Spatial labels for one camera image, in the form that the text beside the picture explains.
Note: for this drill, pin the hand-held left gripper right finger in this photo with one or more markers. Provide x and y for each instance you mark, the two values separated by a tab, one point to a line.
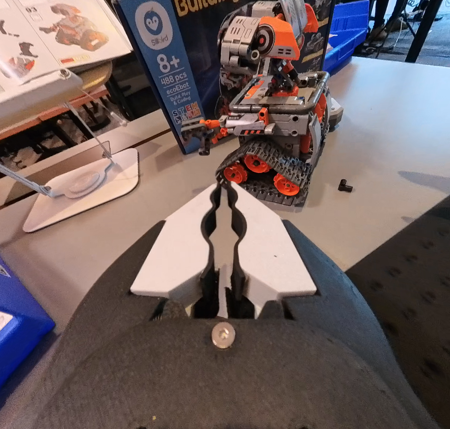
281	260

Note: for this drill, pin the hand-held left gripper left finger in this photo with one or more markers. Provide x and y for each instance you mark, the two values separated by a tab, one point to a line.
168	260

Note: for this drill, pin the black angle connector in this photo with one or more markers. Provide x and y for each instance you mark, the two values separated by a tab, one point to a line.
344	186

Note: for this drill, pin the white document stand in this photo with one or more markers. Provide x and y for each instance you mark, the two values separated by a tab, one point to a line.
88	186

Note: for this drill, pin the tracked toy robot vehicle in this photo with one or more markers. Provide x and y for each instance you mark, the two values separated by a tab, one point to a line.
281	126

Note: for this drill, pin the glossy building instruction booklet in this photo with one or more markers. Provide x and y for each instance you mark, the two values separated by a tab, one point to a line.
52	31

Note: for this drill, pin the black dimpled pad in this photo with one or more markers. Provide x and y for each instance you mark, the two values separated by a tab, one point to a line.
415	295

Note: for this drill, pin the blue toy box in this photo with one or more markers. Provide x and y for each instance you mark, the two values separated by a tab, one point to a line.
161	66

